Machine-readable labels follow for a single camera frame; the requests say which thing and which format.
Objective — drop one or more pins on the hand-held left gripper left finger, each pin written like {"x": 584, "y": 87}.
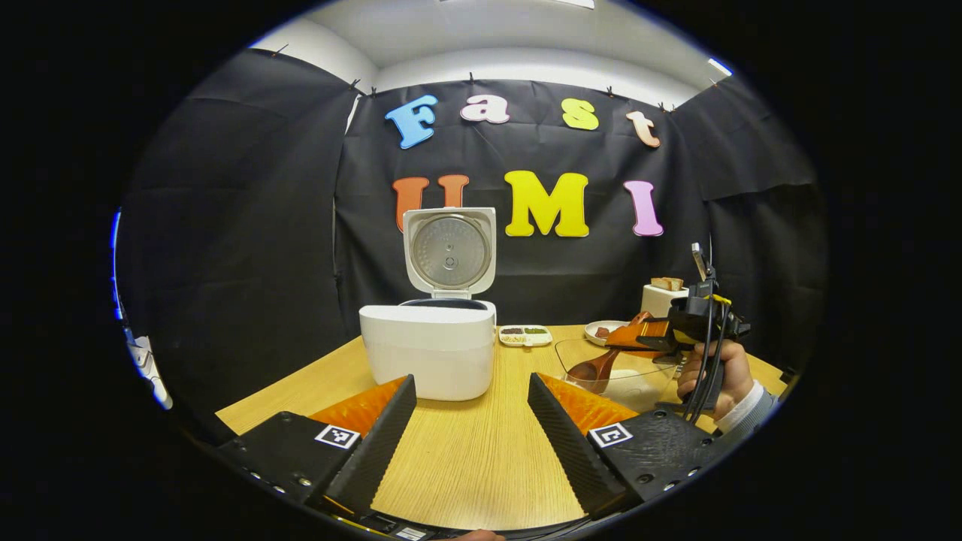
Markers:
{"x": 376, "y": 451}

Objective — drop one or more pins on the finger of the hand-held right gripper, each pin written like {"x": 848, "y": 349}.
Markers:
{"x": 639, "y": 334}

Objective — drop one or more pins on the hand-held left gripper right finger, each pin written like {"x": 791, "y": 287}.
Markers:
{"x": 571, "y": 451}

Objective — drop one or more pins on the clear container of white rice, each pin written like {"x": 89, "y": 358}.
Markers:
{"x": 639, "y": 383}

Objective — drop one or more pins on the brown wooden spoon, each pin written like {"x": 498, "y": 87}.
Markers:
{"x": 590, "y": 372}

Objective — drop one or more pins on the white rice cooker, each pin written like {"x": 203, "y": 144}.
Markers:
{"x": 428, "y": 353}

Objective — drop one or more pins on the white round plate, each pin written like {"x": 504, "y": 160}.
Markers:
{"x": 618, "y": 325}

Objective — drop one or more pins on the white toaster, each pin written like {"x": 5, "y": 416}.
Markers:
{"x": 657, "y": 302}

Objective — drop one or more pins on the white divided condiment dish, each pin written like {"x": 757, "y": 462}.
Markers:
{"x": 526, "y": 336}

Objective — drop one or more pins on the white device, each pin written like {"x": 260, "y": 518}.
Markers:
{"x": 146, "y": 368}

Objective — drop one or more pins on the black backdrop cloth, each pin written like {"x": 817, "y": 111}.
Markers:
{"x": 225, "y": 225}

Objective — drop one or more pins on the lit computer screen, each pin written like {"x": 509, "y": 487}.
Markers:
{"x": 116, "y": 263}

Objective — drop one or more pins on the large ceiling light panel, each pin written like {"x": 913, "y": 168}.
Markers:
{"x": 575, "y": 3}

